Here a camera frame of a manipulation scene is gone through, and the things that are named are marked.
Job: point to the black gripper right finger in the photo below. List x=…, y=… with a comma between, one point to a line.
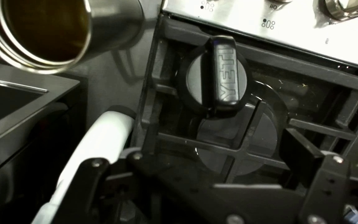
x=326, y=178

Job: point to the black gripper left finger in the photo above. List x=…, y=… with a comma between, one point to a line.
x=89, y=198

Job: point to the silver steel bottle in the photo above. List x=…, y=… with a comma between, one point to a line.
x=53, y=37

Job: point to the white spray bottle green top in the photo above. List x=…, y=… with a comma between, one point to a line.
x=105, y=140

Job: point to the black steel microwave oven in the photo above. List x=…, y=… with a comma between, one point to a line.
x=24, y=100

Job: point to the stainless gas stove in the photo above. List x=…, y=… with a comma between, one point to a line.
x=302, y=56

